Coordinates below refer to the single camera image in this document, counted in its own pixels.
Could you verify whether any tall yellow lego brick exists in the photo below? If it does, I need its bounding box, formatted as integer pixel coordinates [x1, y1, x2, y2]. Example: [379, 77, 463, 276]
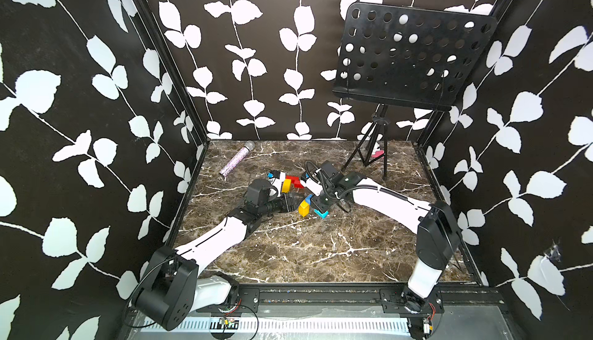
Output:
[281, 179, 292, 193]

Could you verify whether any long red lego brick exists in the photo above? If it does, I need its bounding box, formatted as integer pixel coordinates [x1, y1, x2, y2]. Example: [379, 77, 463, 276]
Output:
[286, 176, 304, 189]

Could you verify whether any teal lego brick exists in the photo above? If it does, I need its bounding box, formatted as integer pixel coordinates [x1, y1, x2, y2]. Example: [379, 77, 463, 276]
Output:
[313, 209, 329, 219]

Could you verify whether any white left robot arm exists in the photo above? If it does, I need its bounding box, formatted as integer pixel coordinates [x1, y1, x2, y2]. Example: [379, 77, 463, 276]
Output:
[122, 193, 303, 331]

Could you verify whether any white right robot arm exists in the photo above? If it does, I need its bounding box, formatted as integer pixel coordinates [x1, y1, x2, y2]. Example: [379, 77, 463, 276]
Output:
[292, 172, 476, 294]

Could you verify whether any pink object behind stand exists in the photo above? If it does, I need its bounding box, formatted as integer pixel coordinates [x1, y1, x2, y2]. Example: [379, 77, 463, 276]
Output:
[372, 150, 385, 159]

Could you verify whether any purple rhinestone microphone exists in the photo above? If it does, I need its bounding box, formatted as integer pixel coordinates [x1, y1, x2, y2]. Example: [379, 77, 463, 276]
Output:
[219, 141, 255, 179]

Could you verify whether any white perforated strip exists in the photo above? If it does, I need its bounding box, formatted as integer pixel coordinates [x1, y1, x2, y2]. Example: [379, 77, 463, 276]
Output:
[138, 316, 412, 337]

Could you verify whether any black perforated music stand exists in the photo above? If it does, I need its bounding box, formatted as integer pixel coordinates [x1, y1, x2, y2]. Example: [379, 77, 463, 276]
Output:
[332, 1, 497, 166]

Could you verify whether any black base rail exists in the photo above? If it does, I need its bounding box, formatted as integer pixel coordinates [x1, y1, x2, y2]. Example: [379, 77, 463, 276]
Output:
[196, 283, 503, 315]

